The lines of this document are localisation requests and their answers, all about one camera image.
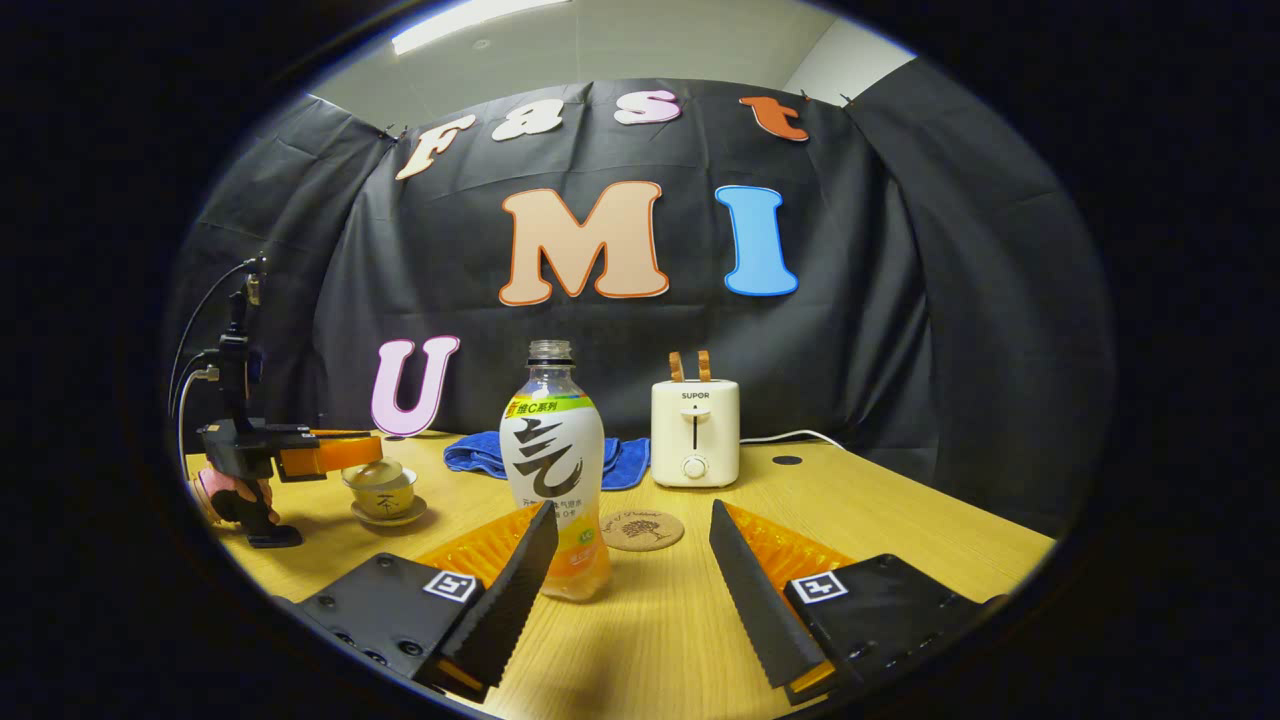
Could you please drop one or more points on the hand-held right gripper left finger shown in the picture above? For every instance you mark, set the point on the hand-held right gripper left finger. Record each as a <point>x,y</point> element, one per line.
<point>505,610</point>

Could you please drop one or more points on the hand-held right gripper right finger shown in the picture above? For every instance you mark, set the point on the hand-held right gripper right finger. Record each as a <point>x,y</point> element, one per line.
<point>760,610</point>

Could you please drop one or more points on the black backdrop cloth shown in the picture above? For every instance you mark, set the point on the black backdrop cloth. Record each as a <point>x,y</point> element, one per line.
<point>880,350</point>

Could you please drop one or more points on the clear water bottle white label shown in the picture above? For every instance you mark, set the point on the clear water bottle white label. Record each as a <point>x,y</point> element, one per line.
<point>555,450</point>

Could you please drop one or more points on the round cork coaster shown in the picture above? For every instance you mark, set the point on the round cork coaster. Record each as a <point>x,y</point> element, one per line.
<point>645,530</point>

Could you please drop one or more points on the white toaster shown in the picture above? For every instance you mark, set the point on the white toaster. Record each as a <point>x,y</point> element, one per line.
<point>720,440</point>

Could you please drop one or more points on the beige ceramic teacup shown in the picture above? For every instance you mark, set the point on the beige ceramic teacup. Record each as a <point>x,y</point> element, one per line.
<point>385,498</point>

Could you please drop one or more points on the blue towel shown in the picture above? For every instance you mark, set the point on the blue towel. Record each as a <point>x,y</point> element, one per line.
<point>475,455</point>

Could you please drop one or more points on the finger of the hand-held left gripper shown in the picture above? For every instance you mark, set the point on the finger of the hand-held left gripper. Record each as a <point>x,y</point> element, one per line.
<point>340,455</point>

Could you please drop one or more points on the toast bread slice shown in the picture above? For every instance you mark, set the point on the toast bread slice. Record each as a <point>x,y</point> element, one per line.
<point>676,366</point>
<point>704,365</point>

